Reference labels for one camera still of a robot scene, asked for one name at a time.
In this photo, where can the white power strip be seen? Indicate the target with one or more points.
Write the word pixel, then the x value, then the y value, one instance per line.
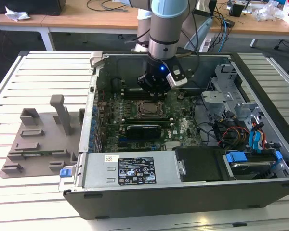
pixel 206 45

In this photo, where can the green RAM stick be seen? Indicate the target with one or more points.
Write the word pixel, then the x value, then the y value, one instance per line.
pixel 43 153

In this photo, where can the black RAM slot pair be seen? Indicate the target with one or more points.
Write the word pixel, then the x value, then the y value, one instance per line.
pixel 130 94
pixel 144 119

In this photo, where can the small silver chipset heatsink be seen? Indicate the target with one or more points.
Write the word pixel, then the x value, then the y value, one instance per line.
pixel 172 145

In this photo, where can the clear plastic bag pile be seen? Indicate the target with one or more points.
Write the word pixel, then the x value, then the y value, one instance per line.
pixel 267 10

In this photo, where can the black graphics card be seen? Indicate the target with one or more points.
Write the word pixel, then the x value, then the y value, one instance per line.
pixel 144 132

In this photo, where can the grey plastic case latch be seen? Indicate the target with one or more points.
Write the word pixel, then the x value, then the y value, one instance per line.
pixel 96 57

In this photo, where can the large black box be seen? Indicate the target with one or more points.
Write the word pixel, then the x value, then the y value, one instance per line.
pixel 26 6

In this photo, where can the grey-brown parts rack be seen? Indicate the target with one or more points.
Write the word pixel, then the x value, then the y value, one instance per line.
pixel 50 144

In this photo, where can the small black adapter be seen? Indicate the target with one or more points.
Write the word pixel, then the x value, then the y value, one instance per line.
pixel 230 23

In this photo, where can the hard disk in blue carrier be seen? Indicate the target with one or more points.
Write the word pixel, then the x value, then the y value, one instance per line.
pixel 236 157

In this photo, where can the silver square CPU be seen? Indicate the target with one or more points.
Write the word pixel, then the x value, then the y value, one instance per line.
pixel 149 108

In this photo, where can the black plastic cover panel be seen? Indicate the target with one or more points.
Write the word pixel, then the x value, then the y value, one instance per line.
pixel 200 163

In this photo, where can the silver metal drive cage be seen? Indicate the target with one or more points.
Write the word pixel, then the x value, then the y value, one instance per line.
pixel 216 101

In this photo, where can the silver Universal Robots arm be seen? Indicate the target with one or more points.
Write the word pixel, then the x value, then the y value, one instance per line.
pixel 163 31

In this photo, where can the wooden desk white frame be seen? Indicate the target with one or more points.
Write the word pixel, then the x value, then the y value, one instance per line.
pixel 69 19
pixel 255 26

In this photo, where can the grey power supply unit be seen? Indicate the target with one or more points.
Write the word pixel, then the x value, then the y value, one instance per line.
pixel 96 168

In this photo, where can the thin metal locking lever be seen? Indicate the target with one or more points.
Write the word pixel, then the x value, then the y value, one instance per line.
pixel 145 102

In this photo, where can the green motherboard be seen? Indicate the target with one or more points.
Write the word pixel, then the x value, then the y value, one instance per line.
pixel 183 125

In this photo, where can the black open PC case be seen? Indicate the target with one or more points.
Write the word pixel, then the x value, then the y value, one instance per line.
pixel 159 199

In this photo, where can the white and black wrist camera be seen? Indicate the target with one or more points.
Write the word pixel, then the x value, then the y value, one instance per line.
pixel 177 80

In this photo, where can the small black open box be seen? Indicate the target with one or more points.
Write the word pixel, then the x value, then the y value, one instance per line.
pixel 237 10

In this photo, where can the blue plastic case latch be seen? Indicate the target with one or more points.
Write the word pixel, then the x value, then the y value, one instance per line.
pixel 65 173

